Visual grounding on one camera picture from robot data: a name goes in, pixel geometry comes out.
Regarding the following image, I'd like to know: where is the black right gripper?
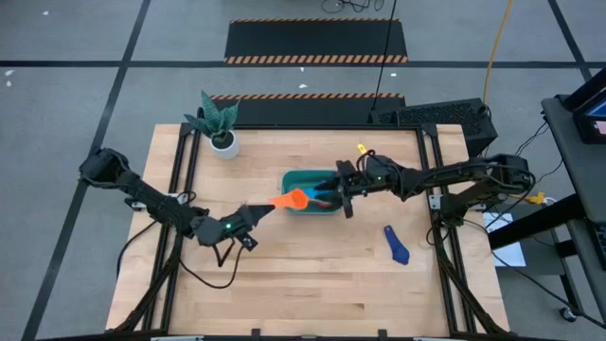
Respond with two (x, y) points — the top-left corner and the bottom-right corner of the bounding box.
(314, 158), (403, 219)

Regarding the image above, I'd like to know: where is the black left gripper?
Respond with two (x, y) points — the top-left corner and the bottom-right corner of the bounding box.
(207, 204), (276, 251)

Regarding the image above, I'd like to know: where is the small orange measuring cup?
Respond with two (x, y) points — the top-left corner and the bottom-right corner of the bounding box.
(266, 188), (310, 212)

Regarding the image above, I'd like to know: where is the small dark blue measuring cup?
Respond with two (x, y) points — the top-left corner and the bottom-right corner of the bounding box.
(383, 224), (411, 266)

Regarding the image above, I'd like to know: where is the teal plastic basket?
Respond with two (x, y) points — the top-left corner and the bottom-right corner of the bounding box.
(280, 169), (343, 217)

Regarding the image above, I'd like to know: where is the white plant pot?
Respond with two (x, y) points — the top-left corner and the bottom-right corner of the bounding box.
(209, 130), (241, 160)

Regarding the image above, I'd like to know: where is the narrow hazard-striped black mat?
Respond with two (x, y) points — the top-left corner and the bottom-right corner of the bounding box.
(207, 93), (407, 128)

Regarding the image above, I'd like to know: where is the green snake plant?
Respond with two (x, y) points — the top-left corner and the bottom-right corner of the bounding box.
(183, 89), (241, 148)

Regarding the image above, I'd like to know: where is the large hazard-striped black mat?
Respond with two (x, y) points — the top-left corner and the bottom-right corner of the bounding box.
(223, 17), (409, 65)

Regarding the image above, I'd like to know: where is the white paper sheet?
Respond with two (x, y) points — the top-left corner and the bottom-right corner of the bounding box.
(482, 211), (527, 269)

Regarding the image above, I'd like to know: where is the grey side cart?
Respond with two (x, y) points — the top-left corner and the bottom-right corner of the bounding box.
(487, 94), (606, 341)

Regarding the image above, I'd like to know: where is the black monitor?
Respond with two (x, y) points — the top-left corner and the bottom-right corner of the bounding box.
(562, 68), (606, 146)

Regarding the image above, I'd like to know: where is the black aluminium rig frame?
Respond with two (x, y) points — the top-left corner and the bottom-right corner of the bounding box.
(106, 122), (510, 341)

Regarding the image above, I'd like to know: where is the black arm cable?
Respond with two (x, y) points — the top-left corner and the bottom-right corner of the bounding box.
(116, 217), (247, 291)

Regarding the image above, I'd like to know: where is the black hanging cable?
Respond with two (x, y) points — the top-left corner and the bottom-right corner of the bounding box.
(371, 0), (398, 113)

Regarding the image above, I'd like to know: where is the yellow hanging cable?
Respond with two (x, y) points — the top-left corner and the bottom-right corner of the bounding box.
(482, 0), (515, 108)

